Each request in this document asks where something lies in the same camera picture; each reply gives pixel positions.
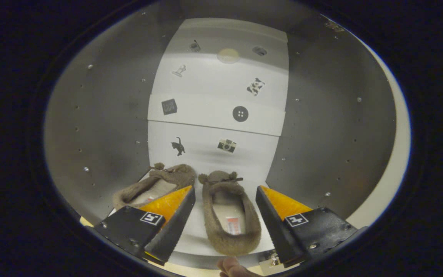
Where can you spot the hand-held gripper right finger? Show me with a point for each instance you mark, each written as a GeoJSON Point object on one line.
{"type": "Point", "coordinates": [275, 227]}

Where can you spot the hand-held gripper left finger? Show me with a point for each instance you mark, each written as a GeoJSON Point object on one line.
{"type": "Point", "coordinates": [175, 227]}

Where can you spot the brown fuzzy slipper shoe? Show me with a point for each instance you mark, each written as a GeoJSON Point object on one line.
{"type": "Point", "coordinates": [175, 177]}
{"type": "Point", "coordinates": [229, 242]}

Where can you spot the grey shoe cabinet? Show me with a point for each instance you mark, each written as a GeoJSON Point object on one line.
{"type": "Point", "coordinates": [321, 134]}

